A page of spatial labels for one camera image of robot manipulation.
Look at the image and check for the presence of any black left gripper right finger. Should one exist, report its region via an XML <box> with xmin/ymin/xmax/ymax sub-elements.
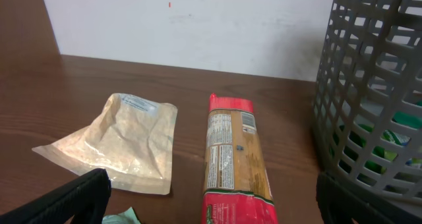
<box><xmin>316</xmin><ymin>172</ymin><xmax>421</xmax><ymax>224</ymax></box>

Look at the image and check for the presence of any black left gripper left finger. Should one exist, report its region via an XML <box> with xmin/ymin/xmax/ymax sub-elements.
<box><xmin>1</xmin><ymin>168</ymin><xmax>111</xmax><ymax>224</ymax></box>

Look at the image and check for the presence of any orange biscuit pack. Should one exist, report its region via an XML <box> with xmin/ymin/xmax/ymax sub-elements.
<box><xmin>201</xmin><ymin>94</ymin><xmax>278</xmax><ymax>224</ymax></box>

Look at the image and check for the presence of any light green small packet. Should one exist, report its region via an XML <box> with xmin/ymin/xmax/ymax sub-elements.
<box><xmin>102</xmin><ymin>207</ymin><xmax>141</xmax><ymax>224</ymax></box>

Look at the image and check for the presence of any beige paper pouch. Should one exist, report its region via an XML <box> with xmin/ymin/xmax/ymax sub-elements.
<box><xmin>33</xmin><ymin>93</ymin><xmax>177</xmax><ymax>195</ymax></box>

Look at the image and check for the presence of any grey plastic basket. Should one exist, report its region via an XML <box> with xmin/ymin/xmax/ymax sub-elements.
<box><xmin>312</xmin><ymin>0</ymin><xmax>421</xmax><ymax>217</ymax></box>

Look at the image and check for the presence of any green Nescafe coffee bag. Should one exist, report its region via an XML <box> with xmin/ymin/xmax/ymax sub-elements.
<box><xmin>392</xmin><ymin>111</ymin><xmax>421</xmax><ymax>129</ymax></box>

